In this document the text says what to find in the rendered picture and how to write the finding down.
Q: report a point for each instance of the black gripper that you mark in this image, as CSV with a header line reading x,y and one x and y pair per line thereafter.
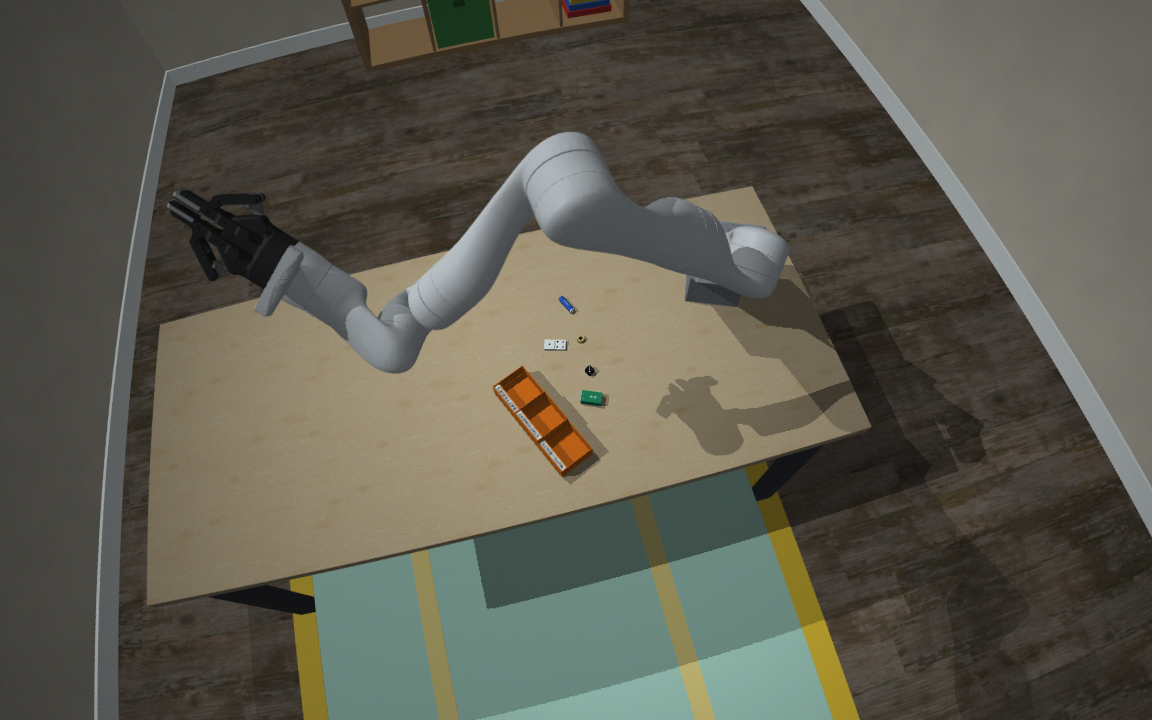
x,y
241,237

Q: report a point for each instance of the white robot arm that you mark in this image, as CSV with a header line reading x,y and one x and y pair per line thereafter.
x,y
565,182

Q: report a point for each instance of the orange three-compartment bin rack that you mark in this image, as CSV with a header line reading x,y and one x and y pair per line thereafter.
x,y
543,421

